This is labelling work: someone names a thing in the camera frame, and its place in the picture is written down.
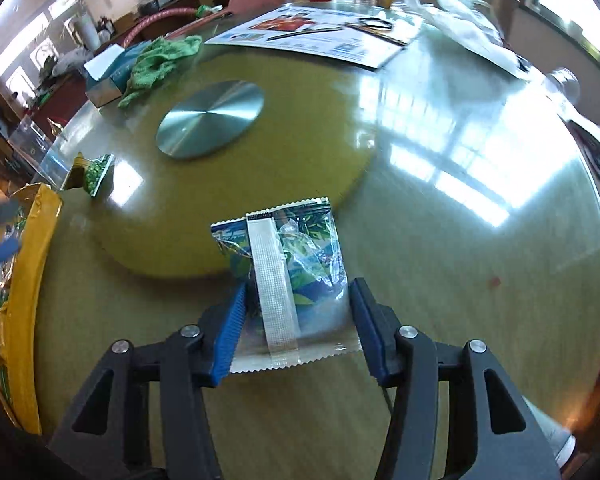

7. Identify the green cloth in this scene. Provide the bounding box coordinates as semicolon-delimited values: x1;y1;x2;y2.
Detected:
116;34;204;109

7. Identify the black pen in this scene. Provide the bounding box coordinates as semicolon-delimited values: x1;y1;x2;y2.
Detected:
266;25;344;42

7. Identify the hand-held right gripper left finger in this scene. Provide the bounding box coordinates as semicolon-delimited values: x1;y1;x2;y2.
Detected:
46;281;248;480

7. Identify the blue-green clear snack packet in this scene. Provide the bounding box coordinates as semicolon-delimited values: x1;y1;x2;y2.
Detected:
210;196;362;375

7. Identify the clear plastic box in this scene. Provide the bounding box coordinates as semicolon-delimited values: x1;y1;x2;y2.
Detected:
9;114;67;182

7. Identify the white tumbler cup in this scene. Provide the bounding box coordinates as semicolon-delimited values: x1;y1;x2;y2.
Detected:
69;14;102;49

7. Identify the tissue box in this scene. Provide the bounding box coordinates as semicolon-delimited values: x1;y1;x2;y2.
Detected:
84;44;142;107

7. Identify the small green pea packet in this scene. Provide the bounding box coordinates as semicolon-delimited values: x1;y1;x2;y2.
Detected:
61;153;117;197

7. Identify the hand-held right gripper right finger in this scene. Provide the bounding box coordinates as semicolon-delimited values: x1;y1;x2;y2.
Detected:
349;276;564;480

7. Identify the round metal disc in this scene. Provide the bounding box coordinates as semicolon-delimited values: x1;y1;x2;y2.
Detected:
155;79;266;162

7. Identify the yellow tray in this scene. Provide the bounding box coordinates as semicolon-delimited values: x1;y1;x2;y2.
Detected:
0;182;64;437

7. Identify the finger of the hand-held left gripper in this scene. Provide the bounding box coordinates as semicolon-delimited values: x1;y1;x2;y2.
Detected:
0;238;21;275

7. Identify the wooden sideboard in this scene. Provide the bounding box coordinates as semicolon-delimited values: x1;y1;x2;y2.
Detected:
10;55;111;131

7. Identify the clear glass cup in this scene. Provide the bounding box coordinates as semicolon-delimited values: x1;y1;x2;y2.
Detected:
544;66;582;107

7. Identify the white plastic bag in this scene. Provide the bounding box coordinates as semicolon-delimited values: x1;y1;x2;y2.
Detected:
424;0;532;79

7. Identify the printed paper leaflet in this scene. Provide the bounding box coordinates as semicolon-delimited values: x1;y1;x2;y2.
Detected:
204;3;424;71

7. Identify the glass turntable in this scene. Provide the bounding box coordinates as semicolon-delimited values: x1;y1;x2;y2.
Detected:
97;47;381;281

